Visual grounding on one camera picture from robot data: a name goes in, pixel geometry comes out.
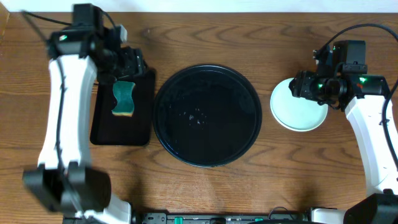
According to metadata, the rectangular black tray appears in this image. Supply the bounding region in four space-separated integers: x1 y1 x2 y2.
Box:
90 68 156 146

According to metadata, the pale green plate red streak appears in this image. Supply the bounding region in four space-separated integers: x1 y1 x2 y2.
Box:
270 78 328 132

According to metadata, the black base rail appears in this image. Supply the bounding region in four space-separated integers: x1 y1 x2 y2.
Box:
60 208 311 224

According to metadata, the round black tray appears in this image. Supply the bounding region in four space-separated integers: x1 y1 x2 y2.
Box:
153 64 262 167

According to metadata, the green and yellow sponge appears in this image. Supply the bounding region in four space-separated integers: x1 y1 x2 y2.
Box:
112 81 136 117

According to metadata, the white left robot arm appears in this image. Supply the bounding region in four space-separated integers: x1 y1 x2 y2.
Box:
22 23 155 223

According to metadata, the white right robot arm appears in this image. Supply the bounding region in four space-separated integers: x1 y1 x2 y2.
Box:
289 71 397 224

